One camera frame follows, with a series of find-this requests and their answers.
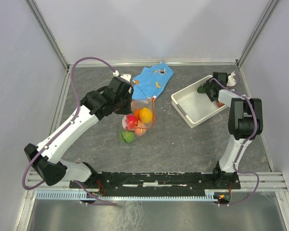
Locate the white plastic basket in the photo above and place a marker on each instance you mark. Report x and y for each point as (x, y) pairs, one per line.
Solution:
(194, 107)

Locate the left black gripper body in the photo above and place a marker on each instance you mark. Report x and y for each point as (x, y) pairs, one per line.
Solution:
(124, 105)

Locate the brown kiwi fruit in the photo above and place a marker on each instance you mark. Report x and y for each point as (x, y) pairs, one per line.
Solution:
(219, 104)

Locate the clear zip top bag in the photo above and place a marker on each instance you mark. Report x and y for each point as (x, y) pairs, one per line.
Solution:
(139, 104)

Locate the red apple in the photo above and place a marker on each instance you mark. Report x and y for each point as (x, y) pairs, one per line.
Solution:
(131, 122)

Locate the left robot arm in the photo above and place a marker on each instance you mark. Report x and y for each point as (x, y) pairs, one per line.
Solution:
(46, 157)

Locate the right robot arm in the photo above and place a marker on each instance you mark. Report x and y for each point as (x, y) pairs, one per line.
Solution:
(245, 122)

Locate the orange fruit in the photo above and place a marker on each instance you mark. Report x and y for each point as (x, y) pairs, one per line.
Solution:
(136, 113)

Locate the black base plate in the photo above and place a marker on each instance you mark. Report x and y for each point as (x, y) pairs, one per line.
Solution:
(123, 184)

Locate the blue patterned cloth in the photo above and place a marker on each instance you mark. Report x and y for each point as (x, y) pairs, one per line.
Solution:
(151, 82)

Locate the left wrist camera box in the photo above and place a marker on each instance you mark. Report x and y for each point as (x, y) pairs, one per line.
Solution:
(126, 77)

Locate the green watermelon ball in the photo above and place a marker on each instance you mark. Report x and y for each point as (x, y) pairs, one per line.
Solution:
(127, 136)

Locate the dark green avocado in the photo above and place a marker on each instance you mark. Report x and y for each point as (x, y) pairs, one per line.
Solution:
(201, 90)

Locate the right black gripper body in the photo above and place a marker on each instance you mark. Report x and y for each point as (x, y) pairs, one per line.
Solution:
(208, 92)

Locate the yellow lemon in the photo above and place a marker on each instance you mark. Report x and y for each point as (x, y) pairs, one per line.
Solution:
(145, 115)

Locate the peach fruit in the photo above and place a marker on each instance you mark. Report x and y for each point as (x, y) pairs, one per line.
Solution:
(140, 129)

